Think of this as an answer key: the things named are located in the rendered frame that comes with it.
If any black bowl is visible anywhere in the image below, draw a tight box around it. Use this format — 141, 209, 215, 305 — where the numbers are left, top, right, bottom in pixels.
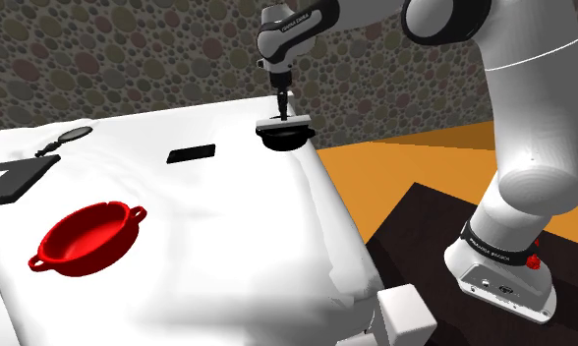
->
256, 125, 317, 153

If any black phone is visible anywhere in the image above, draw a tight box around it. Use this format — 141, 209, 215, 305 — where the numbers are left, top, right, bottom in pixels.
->
165, 143, 217, 165

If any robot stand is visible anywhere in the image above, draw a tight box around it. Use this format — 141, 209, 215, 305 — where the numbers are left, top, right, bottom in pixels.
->
365, 181, 578, 346

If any black magnifying glass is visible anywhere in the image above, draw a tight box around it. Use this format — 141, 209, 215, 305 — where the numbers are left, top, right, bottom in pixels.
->
33, 125, 94, 159

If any red bowl with handles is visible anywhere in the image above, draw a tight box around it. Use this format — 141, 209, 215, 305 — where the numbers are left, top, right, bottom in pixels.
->
28, 201, 148, 278

